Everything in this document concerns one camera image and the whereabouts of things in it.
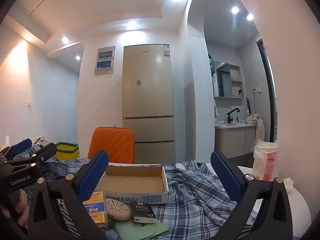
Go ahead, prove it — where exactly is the yellow and blue cigarette pack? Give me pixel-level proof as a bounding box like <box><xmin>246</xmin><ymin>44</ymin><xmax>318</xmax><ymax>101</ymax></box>
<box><xmin>82</xmin><ymin>191</ymin><xmax>109</xmax><ymax>224</ymax></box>

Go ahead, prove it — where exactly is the black faucet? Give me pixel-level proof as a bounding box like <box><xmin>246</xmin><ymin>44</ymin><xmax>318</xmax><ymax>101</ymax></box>
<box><xmin>227</xmin><ymin>108</ymin><xmax>241</xmax><ymax>124</ymax></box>

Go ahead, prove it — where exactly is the black door frame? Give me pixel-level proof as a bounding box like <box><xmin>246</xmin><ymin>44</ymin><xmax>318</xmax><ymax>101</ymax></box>
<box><xmin>256</xmin><ymin>39</ymin><xmax>278</xmax><ymax>143</ymax></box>

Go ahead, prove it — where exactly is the beige refrigerator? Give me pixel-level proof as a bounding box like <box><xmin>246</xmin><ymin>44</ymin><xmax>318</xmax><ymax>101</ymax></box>
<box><xmin>122</xmin><ymin>43</ymin><xmax>176</xmax><ymax>164</ymax></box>

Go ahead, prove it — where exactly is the cup in plastic bag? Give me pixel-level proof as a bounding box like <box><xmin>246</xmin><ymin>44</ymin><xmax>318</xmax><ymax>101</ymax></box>
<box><xmin>252</xmin><ymin>141</ymin><xmax>282</xmax><ymax>182</ymax></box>

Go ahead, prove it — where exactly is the orange quilted chair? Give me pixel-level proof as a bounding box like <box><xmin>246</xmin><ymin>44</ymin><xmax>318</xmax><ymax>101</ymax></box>
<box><xmin>87</xmin><ymin>127</ymin><xmax>135</xmax><ymax>164</ymax></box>

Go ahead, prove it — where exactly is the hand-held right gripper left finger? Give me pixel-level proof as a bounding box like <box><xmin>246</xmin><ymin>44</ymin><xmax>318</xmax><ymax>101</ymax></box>
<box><xmin>27</xmin><ymin>150</ymin><xmax>109</xmax><ymax>240</ymax></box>

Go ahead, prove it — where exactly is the bathroom mirror cabinet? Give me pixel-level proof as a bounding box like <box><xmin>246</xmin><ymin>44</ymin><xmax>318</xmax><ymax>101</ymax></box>
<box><xmin>214</xmin><ymin>60</ymin><xmax>244</xmax><ymax>98</ymax></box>

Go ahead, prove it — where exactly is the person's left hand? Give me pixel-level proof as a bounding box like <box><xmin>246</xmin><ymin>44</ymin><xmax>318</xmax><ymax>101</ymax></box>
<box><xmin>0</xmin><ymin>189</ymin><xmax>30</xmax><ymax>223</ymax></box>

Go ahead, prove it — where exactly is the black tissue pack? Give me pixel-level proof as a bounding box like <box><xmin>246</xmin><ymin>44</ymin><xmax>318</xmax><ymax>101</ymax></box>
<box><xmin>129</xmin><ymin>201</ymin><xmax>157</xmax><ymax>224</ymax></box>

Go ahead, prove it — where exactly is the shallow cardboard box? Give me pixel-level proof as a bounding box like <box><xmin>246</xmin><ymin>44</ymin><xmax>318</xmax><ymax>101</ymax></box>
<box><xmin>95</xmin><ymin>163</ymin><xmax>169</xmax><ymax>205</ymax></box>

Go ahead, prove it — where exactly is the hanging dark garment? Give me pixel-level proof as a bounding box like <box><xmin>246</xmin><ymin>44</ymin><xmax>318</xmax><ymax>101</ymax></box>
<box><xmin>208</xmin><ymin>53</ymin><xmax>216</xmax><ymax>83</ymax></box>

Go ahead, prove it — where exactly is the blue plaid shirt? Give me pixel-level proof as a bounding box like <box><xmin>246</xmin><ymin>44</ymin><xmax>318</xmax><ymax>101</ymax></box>
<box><xmin>19</xmin><ymin>145</ymin><xmax>258</xmax><ymax>240</ymax></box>

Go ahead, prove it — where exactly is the crumpled white tissue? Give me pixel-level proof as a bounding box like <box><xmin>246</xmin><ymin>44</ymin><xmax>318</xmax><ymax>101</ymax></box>
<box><xmin>282</xmin><ymin>177</ymin><xmax>295</xmax><ymax>193</ymax></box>

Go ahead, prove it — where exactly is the beige oval case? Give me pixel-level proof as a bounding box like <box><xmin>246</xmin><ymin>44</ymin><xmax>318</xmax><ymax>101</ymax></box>
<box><xmin>105</xmin><ymin>198</ymin><xmax>132</xmax><ymax>222</ymax></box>

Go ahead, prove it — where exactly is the yellow bin with green rim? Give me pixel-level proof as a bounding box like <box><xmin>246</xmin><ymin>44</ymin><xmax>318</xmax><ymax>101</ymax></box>
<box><xmin>54</xmin><ymin>142</ymin><xmax>80</xmax><ymax>161</ymax></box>

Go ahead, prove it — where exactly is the green snap pouch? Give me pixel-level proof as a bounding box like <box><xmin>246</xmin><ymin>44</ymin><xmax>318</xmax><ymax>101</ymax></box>
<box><xmin>114</xmin><ymin>219</ymin><xmax>169</xmax><ymax>240</ymax></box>

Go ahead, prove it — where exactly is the grey wall electrical panel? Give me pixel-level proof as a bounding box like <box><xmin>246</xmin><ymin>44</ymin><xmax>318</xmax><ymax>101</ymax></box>
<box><xmin>94</xmin><ymin>46</ymin><xmax>116</xmax><ymax>76</ymax></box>

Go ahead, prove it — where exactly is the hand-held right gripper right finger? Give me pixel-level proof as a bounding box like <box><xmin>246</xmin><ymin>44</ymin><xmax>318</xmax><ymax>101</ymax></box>
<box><xmin>210</xmin><ymin>150</ymin><xmax>293</xmax><ymax>240</ymax></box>

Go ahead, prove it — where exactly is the beige vanity cabinet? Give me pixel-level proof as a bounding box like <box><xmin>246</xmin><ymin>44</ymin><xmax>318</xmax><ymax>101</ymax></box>
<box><xmin>214</xmin><ymin>124</ymin><xmax>258</xmax><ymax>159</ymax></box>

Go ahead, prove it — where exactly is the beige towel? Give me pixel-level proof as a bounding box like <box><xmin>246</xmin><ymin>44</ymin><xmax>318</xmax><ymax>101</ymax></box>
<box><xmin>246</xmin><ymin>114</ymin><xmax>265</xmax><ymax>140</ymax></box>

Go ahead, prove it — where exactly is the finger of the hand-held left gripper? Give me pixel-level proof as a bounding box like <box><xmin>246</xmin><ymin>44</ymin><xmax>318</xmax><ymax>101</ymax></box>
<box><xmin>0</xmin><ymin>142</ymin><xmax>57</xmax><ymax>173</ymax></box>
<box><xmin>0</xmin><ymin>138</ymin><xmax>33</xmax><ymax>162</ymax></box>

